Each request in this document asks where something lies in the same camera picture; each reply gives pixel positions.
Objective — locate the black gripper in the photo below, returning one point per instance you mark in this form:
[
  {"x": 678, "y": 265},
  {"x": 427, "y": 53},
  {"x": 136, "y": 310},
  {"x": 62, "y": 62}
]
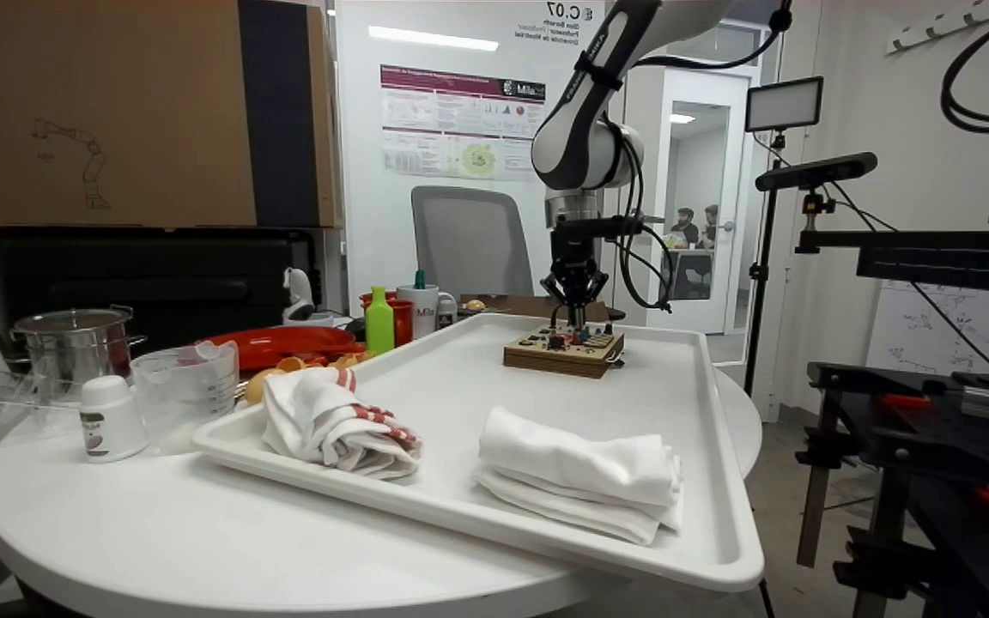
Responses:
[{"x": 578, "y": 252}]

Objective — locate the wooden busy board with buttons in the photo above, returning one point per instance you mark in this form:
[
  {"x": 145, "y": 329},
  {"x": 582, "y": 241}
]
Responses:
[{"x": 558, "y": 358}]

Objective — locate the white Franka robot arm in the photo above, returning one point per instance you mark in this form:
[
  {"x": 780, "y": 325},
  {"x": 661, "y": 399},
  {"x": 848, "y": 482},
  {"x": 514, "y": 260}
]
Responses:
[{"x": 582, "y": 139}]

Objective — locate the grey office chair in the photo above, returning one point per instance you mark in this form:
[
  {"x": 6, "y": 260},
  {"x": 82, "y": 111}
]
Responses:
[{"x": 472, "y": 241}]

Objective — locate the large white plastic tray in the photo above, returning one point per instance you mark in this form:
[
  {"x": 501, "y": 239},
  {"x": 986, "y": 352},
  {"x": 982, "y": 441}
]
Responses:
[{"x": 460, "y": 390}]

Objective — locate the white mug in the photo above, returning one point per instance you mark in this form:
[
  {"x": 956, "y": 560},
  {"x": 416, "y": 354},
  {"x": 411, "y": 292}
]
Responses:
[{"x": 432, "y": 310}]

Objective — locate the folded white towel red stripe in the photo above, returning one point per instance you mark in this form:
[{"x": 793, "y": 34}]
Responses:
[{"x": 586, "y": 473}]

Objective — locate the green plastic bottle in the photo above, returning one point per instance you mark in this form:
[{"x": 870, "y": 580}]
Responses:
[{"x": 380, "y": 327}]

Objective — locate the crumpled white towel red stripes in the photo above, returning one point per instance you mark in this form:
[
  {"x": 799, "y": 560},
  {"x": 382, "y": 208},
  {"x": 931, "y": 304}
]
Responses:
[{"x": 335, "y": 429}]

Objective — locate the white electric kettle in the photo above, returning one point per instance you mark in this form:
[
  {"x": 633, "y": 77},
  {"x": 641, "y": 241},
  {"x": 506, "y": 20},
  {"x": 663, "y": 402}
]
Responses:
[{"x": 295, "y": 292}]

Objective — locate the LED light panel on stand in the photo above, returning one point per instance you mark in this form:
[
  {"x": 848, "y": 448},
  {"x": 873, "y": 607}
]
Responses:
[{"x": 783, "y": 103}]

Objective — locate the orange food pieces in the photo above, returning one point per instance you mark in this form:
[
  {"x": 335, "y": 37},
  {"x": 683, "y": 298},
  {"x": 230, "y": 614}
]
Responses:
[{"x": 258, "y": 383}]

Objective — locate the clear plastic cup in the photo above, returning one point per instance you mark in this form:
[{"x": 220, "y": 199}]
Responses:
[{"x": 187, "y": 390}]

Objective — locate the black cabinet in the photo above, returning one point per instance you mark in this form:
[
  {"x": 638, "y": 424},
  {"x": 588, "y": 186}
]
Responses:
[{"x": 153, "y": 280}]

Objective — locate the small white plastic bottle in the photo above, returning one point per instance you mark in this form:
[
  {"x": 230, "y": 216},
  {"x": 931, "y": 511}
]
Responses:
[{"x": 112, "y": 424}]

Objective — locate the clear glass measuring cup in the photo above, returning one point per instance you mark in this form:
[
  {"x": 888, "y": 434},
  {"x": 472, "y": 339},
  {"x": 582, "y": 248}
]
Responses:
[{"x": 70, "y": 346}]

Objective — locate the large flat cardboard box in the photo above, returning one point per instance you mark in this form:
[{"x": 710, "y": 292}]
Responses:
[{"x": 104, "y": 106}]

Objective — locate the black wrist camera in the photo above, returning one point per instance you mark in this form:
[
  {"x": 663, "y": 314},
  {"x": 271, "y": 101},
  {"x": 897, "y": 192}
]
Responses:
[{"x": 616, "y": 226}]

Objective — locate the wall poster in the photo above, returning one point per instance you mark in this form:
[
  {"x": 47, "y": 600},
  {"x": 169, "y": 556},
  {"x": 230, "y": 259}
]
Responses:
[{"x": 460, "y": 113}]

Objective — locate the black stereo camera bar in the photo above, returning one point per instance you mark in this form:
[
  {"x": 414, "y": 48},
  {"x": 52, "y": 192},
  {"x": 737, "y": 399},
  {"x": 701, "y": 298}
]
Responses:
[{"x": 815, "y": 173}]

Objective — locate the black metal frame stand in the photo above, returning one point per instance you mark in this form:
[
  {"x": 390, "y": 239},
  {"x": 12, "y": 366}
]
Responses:
[{"x": 954, "y": 259}]

